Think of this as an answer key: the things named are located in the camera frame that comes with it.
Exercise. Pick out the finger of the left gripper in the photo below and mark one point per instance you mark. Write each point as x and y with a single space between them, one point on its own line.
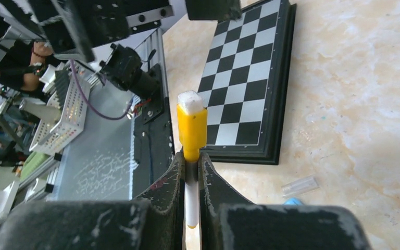
220 10

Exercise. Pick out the black white chessboard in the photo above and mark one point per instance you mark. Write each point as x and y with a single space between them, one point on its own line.
244 84

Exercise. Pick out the white perforated basket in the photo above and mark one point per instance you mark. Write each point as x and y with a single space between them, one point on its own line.
53 134

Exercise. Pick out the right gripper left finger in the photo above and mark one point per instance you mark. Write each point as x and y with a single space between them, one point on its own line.
152 220

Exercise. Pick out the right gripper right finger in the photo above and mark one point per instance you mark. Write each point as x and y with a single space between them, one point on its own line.
230 221

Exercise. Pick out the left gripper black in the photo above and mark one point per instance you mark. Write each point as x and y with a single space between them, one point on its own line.
73 28

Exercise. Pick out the light blue highlighter cap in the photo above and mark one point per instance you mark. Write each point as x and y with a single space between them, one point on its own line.
293 201

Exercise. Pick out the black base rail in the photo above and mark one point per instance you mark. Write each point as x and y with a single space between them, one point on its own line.
153 135

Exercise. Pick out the clear gel pen cap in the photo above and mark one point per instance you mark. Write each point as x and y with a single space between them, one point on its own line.
299 187

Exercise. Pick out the person in background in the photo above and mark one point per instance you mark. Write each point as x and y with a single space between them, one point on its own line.
23 55

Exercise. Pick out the white marker yellow cap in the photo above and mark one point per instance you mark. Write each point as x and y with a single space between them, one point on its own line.
192 125

